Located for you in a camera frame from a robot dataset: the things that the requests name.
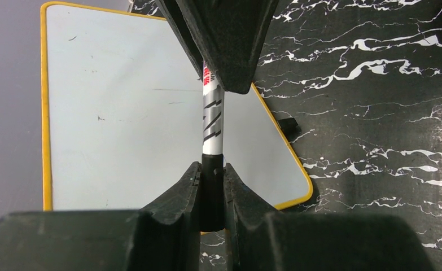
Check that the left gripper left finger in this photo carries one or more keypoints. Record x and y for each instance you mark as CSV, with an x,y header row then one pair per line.
x,y
163,235

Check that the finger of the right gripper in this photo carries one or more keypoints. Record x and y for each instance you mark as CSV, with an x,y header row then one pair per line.
x,y
226,35

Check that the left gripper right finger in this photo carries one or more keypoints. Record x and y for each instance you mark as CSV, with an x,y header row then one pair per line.
x,y
264,238

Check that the metal whiteboard stand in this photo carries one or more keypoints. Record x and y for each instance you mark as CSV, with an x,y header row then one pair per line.
x,y
289,126

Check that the yellow framed whiteboard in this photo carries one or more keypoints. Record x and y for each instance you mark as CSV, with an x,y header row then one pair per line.
x,y
122,116

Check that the white black whiteboard marker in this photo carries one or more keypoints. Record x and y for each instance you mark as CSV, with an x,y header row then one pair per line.
x,y
212,174

